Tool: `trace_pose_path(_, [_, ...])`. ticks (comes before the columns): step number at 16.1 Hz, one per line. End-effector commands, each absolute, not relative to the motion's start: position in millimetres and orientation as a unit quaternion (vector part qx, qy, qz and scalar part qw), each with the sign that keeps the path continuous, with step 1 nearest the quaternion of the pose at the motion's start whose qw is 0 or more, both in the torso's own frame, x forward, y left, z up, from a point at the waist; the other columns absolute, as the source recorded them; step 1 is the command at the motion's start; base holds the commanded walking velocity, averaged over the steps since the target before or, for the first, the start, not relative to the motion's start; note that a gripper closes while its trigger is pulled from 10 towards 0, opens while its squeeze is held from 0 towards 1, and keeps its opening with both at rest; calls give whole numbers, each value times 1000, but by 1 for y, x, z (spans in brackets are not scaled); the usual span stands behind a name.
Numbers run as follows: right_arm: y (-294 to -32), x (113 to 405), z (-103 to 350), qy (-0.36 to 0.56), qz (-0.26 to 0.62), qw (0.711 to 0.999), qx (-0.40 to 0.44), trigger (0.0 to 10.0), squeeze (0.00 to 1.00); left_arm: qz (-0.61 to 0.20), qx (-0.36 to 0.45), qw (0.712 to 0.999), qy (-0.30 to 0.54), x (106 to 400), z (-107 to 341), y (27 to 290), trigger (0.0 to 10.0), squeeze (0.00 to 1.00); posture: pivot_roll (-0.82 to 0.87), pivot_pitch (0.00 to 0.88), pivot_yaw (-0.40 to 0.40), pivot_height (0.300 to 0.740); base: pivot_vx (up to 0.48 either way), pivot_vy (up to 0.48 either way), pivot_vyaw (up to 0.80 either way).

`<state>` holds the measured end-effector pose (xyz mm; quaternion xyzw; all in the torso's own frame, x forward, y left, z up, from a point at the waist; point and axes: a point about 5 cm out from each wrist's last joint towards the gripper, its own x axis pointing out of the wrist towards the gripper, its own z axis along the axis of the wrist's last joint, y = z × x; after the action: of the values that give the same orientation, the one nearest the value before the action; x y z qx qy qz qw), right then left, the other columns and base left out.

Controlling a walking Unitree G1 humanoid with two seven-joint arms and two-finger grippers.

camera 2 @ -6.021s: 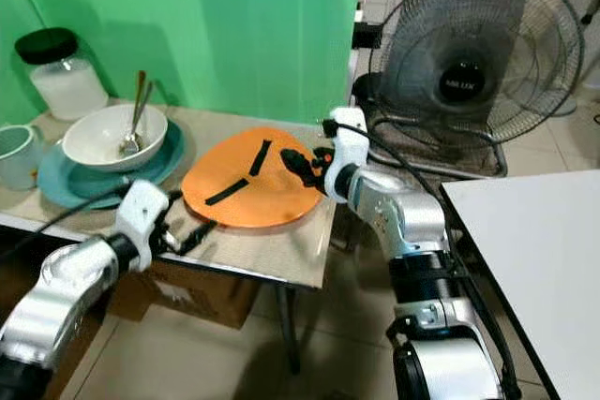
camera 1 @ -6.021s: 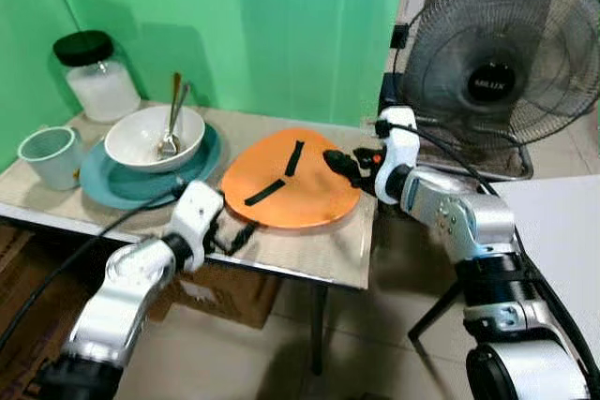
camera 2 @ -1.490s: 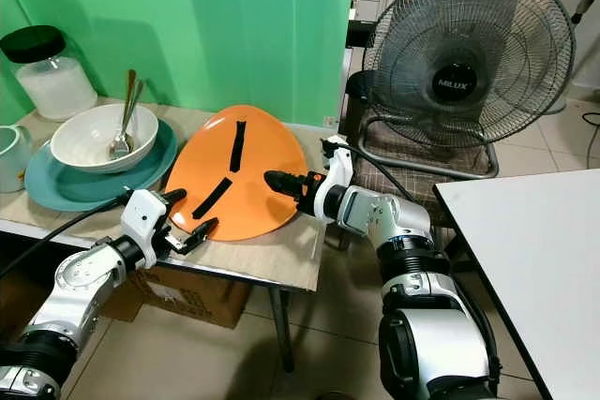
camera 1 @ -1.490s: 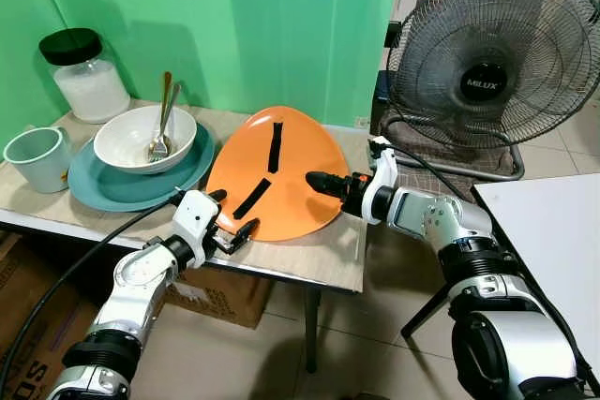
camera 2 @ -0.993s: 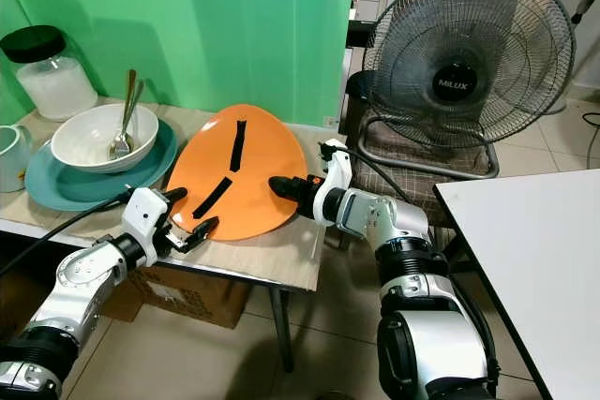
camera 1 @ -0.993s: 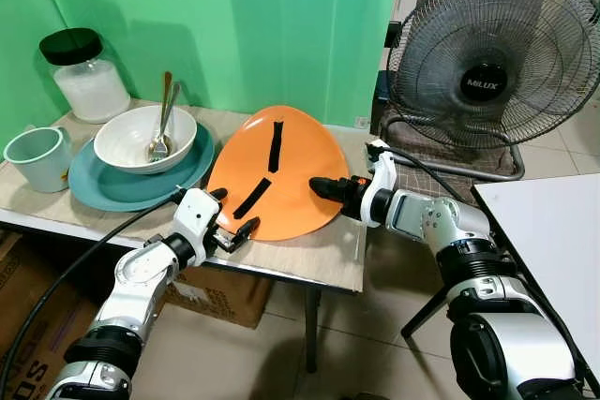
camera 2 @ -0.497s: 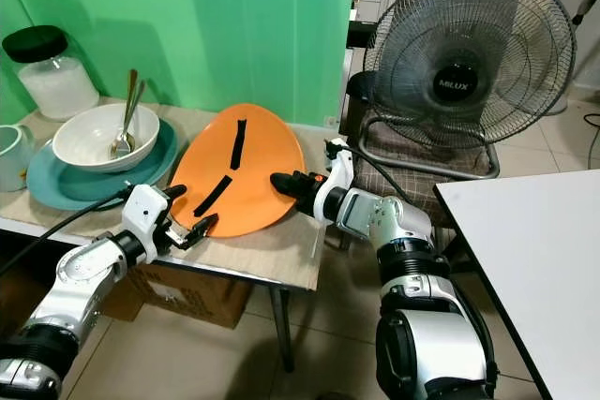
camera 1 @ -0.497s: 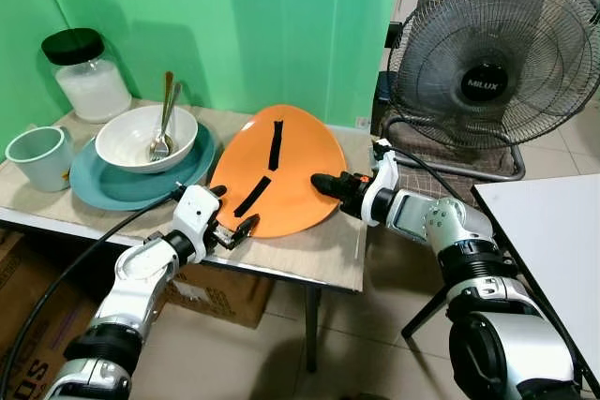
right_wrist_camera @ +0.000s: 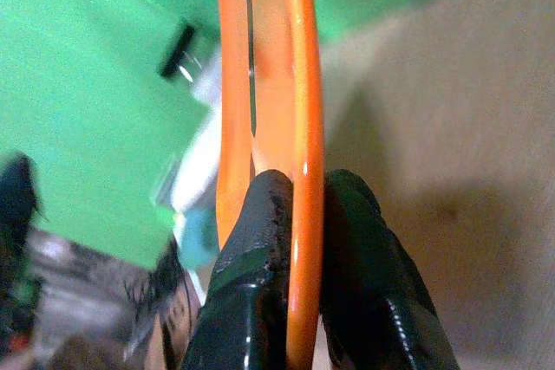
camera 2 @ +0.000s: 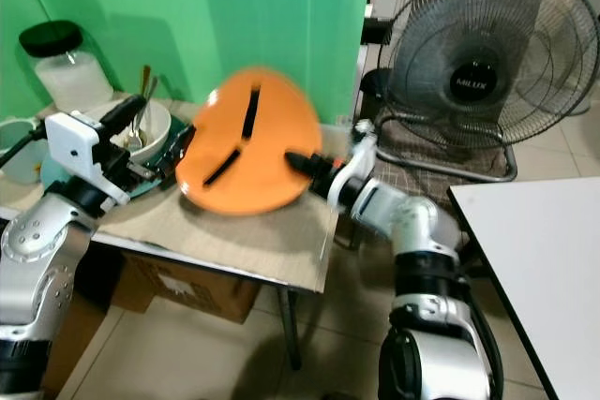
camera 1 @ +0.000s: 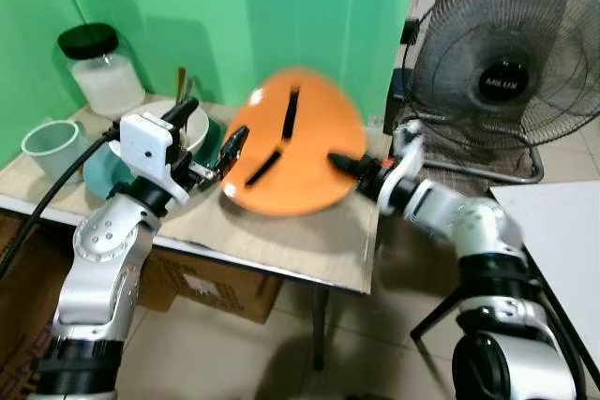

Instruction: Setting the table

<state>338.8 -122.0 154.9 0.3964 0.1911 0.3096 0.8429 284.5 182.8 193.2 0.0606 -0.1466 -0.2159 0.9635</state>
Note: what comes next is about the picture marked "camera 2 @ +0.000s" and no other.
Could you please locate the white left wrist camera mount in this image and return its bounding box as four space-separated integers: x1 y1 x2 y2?
45 111 133 210

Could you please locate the small brown cardboard box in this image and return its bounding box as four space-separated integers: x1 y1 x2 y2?
111 250 288 325

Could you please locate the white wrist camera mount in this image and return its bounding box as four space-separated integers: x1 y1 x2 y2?
340 121 379 204
45 111 133 210

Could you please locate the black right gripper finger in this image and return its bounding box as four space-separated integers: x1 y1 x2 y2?
284 151 323 180

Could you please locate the brown cardboard table mat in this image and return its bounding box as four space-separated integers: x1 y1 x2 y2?
0 98 339 294

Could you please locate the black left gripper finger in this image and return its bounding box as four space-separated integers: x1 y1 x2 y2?
163 126 196 179
98 96 148 137

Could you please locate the teal plate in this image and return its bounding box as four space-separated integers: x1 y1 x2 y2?
40 119 190 200

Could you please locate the black chopstick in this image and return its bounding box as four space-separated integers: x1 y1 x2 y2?
241 85 262 142
202 149 243 188

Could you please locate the glass jar with black lid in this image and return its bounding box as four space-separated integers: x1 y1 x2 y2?
19 21 116 115

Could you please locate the brown handled spoon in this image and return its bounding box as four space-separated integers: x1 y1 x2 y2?
139 65 152 106

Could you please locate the grey table with metal legs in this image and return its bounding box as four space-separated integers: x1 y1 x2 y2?
0 98 357 373

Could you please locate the white table with black edge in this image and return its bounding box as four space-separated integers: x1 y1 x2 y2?
447 175 600 400

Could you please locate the silver metal spoon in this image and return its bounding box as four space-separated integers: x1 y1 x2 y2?
124 77 158 151

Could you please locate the large brown cardboard box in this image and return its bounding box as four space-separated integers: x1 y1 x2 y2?
42 259 115 397

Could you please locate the white bowl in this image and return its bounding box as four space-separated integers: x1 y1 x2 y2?
105 96 173 163

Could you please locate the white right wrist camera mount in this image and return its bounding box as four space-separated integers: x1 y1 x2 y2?
340 121 379 204

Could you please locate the orange plate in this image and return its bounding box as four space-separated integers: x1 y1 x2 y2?
176 66 325 216

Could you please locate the black floor fan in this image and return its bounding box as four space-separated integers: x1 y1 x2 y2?
358 0 600 184

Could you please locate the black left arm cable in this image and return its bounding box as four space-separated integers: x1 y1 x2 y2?
0 125 50 170

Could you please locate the pale green cup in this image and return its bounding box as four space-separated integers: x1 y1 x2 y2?
0 117 50 185

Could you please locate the green backdrop cloth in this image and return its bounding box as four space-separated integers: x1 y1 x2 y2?
0 0 376 134

